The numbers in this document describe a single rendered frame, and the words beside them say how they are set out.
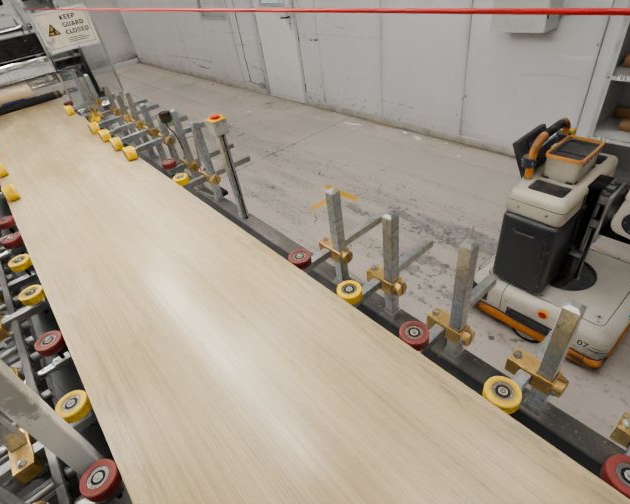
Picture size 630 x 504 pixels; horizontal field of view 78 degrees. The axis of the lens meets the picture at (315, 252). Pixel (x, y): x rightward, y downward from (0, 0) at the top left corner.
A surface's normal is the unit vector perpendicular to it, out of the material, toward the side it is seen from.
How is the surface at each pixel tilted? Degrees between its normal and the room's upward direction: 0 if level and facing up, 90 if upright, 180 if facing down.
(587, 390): 0
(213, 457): 0
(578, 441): 0
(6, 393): 90
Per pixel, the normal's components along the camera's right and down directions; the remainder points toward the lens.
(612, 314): -0.14, -0.77
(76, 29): 0.65, 0.40
